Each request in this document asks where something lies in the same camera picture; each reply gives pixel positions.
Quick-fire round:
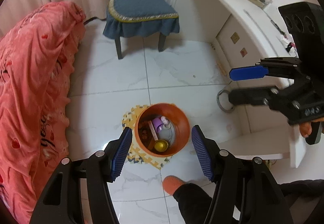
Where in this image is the orange trash bin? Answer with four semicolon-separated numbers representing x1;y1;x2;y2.
134;103;191;158

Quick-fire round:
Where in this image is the right hand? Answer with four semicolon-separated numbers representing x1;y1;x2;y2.
299;117;324;138

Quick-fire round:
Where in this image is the white desk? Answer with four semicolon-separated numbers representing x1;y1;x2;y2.
171;0;306;168

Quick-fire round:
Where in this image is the orange slipper foot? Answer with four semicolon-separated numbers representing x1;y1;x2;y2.
162;176;186;195

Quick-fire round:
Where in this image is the yellow foam puzzle mat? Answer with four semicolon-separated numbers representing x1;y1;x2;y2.
121;105;173;170

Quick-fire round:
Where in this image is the white chair blue cushion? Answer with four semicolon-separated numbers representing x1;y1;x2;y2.
103;0;180;59

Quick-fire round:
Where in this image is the pink bed blanket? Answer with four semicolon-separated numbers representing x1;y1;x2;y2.
1;2;86;223

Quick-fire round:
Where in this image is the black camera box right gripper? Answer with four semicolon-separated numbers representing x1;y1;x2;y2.
278;2;323;81

